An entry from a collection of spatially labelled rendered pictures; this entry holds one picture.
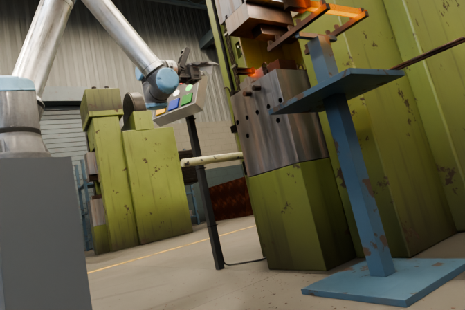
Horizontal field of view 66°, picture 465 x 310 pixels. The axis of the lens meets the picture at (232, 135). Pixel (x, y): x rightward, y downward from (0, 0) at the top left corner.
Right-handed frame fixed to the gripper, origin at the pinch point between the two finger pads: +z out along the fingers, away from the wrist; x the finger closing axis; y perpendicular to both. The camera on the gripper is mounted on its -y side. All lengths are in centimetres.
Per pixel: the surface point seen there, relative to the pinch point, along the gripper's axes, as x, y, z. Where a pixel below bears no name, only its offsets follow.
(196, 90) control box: -39.5, -4.5, 15.6
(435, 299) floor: 76, 100, 0
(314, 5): 66, 7, -1
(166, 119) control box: -61, 6, 4
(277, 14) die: 7, -32, 48
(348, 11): 67, 7, 16
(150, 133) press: -463, -88, 175
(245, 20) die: 3.6, -27.1, 26.4
